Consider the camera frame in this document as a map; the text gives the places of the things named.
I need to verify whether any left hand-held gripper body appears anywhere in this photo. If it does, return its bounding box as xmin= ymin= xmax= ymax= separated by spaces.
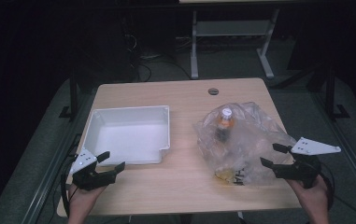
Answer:
xmin=68 ymin=147 xmax=118 ymax=191

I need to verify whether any clear plastic bag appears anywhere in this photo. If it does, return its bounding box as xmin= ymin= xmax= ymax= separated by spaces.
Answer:
xmin=192 ymin=101 xmax=298 ymax=187

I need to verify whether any person's left hand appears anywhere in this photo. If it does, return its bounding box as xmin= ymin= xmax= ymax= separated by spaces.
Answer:
xmin=67 ymin=182 xmax=108 ymax=217

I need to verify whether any white metal desk frame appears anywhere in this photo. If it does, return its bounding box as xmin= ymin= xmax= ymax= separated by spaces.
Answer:
xmin=178 ymin=0 xmax=292 ymax=80

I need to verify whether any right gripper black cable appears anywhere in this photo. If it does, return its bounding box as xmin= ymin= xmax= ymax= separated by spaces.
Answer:
xmin=318 ymin=171 xmax=356 ymax=220

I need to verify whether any orange drink bottle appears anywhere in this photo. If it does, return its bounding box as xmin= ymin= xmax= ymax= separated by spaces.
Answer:
xmin=214 ymin=106 xmax=236 ymax=144

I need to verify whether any grey metal rail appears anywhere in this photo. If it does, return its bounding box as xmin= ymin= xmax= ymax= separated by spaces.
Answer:
xmin=309 ymin=90 xmax=356 ymax=203
xmin=21 ymin=92 xmax=97 ymax=224

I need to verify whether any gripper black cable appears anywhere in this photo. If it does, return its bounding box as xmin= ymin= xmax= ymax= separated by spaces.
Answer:
xmin=60 ymin=152 xmax=80 ymax=218
xmin=318 ymin=171 xmax=356 ymax=220

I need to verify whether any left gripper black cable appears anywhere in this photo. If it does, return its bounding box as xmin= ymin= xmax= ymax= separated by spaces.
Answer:
xmin=60 ymin=152 xmax=80 ymax=218

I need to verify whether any white plastic tray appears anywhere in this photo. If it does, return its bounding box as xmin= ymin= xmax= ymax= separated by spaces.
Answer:
xmin=81 ymin=105 xmax=171 ymax=167

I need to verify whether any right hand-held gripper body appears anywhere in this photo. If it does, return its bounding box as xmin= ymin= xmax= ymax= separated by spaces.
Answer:
xmin=273 ymin=136 xmax=342 ymax=189

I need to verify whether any person's right hand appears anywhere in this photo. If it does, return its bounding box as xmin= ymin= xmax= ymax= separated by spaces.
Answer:
xmin=286 ymin=175 xmax=331 ymax=217

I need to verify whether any black metal stand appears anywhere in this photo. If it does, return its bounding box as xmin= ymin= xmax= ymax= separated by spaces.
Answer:
xmin=324 ymin=63 xmax=351 ymax=121
xmin=58 ymin=69 xmax=80 ymax=121

